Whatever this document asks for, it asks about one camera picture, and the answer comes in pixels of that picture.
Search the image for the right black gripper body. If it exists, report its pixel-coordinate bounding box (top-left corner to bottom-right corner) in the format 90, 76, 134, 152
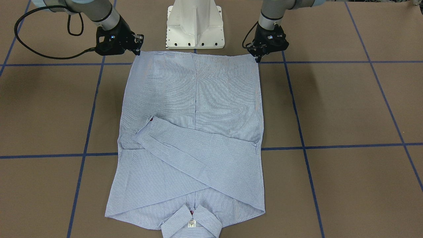
95, 17, 144, 56

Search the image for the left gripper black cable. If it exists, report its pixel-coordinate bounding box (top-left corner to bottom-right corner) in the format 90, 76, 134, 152
242, 21, 260, 50

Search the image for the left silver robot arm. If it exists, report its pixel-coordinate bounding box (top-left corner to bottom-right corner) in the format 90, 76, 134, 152
242, 0, 326, 63

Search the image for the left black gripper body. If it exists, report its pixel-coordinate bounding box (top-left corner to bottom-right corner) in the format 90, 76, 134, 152
248, 23, 289, 58

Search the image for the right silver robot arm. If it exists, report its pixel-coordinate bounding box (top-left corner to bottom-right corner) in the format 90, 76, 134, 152
32, 0, 144, 56

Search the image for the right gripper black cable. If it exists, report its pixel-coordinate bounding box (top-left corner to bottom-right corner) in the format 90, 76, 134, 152
14, 5, 99, 60

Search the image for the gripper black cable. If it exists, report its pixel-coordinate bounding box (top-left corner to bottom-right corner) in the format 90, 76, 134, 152
14, 5, 99, 60
242, 21, 260, 50

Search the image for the light blue striped shirt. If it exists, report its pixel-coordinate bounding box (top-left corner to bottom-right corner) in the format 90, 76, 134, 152
105, 51, 265, 238

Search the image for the white camera mast pedestal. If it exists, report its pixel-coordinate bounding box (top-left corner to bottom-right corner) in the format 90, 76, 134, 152
165, 0, 225, 50

